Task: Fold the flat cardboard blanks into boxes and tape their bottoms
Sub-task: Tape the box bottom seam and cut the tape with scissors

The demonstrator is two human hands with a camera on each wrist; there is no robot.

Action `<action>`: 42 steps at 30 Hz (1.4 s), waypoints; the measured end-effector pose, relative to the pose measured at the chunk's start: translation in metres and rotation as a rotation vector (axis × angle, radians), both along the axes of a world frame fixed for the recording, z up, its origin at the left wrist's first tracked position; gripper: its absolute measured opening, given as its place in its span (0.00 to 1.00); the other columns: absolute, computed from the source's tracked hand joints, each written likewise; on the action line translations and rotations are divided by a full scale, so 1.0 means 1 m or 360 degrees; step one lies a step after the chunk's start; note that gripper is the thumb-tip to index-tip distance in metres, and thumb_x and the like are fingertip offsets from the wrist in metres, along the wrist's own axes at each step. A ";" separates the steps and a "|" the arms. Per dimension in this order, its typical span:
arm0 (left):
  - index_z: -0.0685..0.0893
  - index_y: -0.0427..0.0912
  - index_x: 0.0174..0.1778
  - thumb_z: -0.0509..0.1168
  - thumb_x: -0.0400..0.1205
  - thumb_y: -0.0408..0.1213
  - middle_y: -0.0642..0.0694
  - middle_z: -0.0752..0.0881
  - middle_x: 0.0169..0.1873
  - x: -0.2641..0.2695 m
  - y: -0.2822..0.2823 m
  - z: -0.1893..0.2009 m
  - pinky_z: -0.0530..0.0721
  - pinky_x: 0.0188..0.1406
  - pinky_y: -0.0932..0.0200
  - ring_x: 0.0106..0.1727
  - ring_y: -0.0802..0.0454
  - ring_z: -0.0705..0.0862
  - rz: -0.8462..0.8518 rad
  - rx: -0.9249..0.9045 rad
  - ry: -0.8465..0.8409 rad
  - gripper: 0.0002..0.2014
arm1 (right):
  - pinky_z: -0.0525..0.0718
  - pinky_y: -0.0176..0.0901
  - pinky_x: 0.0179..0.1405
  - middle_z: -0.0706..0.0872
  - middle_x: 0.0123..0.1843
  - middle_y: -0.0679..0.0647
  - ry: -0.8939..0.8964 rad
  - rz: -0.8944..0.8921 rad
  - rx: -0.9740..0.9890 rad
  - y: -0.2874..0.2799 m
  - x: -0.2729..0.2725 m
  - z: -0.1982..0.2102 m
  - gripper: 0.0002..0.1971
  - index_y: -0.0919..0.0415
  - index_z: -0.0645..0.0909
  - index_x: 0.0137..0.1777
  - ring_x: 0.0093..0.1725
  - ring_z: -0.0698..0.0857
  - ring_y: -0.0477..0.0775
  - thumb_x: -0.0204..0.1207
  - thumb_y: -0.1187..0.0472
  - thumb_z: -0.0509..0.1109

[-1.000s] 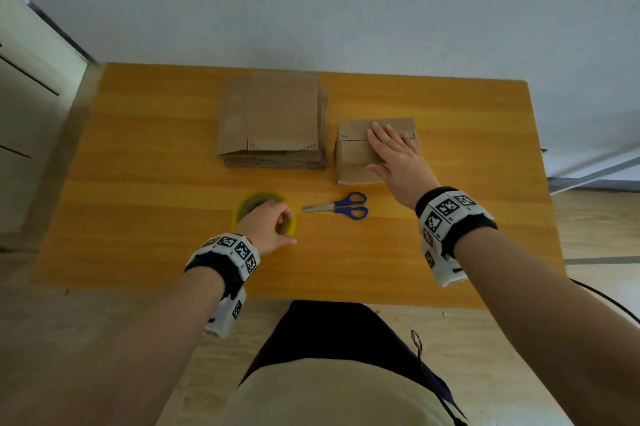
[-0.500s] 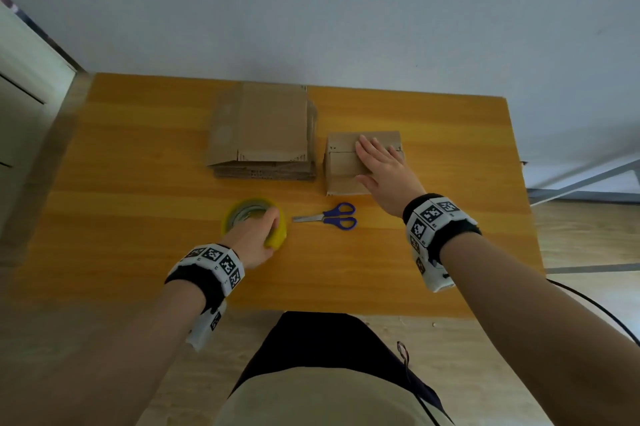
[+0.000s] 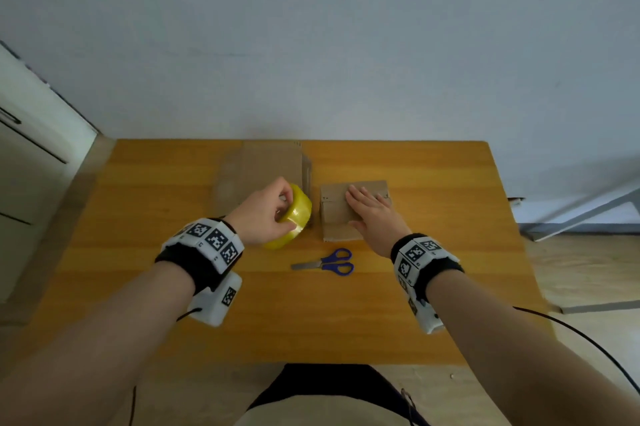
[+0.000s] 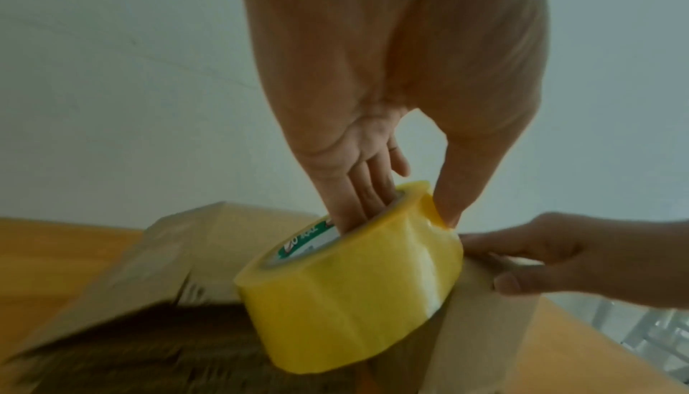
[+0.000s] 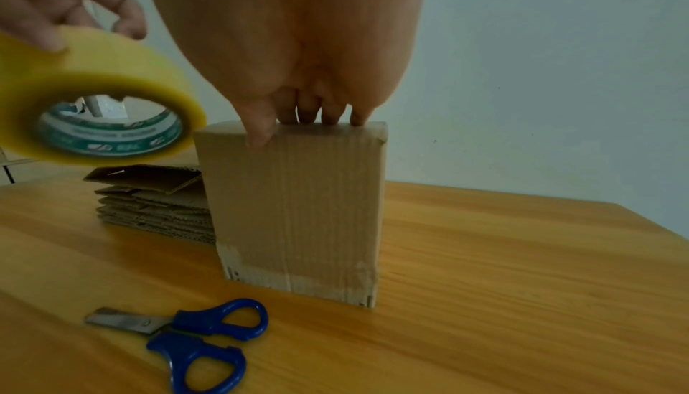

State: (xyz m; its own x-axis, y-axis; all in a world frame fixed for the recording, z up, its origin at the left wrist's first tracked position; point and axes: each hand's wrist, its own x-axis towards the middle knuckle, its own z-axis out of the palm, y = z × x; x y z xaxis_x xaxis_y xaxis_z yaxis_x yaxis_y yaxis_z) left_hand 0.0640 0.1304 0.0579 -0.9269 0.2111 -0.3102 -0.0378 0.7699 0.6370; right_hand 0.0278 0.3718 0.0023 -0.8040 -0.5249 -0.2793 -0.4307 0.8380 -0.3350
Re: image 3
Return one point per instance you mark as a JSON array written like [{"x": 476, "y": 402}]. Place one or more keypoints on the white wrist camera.
[
  {"x": 430, "y": 320},
  {"x": 215, "y": 305}
]

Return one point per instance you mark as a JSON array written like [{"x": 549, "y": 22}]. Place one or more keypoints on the person's left hand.
[{"x": 260, "y": 215}]

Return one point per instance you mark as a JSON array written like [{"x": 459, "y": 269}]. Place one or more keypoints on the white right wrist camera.
[{"x": 430, "y": 320}]

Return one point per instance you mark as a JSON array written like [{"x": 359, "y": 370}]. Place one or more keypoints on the black left wristband with markers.
[{"x": 190, "y": 260}]

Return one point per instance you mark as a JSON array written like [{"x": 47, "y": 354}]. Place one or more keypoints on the person's dark and beige clothing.
[{"x": 320, "y": 385}]

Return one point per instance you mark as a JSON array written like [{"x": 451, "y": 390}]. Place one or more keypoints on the brown cardboard paper box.
[{"x": 335, "y": 213}]

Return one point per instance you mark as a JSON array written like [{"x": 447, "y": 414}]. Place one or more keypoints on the grey metal table frame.
[{"x": 550, "y": 230}]

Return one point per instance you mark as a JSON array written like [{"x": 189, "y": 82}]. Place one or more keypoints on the white wall socket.
[{"x": 515, "y": 201}]

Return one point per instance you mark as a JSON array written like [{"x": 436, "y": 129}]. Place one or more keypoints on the white cabinet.
[{"x": 30, "y": 155}]

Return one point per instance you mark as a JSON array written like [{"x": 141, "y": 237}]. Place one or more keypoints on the stack of cardboard boxes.
[{"x": 260, "y": 163}]

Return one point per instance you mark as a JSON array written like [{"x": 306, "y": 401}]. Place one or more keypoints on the yellow tape roll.
[{"x": 300, "y": 210}]

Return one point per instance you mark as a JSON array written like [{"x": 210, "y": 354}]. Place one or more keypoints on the person's right forearm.
[{"x": 500, "y": 340}]

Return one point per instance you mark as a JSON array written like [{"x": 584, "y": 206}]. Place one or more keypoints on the black right wristband with markers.
[{"x": 435, "y": 265}]

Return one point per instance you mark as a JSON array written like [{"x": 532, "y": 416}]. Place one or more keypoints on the person's left forearm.
[{"x": 90, "y": 355}]

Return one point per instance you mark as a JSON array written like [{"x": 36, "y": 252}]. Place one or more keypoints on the black wristband with markers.
[
  {"x": 190, "y": 260},
  {"x": 435, "y": 265}
]

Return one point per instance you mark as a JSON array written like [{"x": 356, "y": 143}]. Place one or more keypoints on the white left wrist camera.
[{"x": 215, "y": 305}]

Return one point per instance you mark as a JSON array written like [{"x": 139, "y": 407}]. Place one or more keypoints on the person's right hand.
[{"x": 380, "y": 223}]

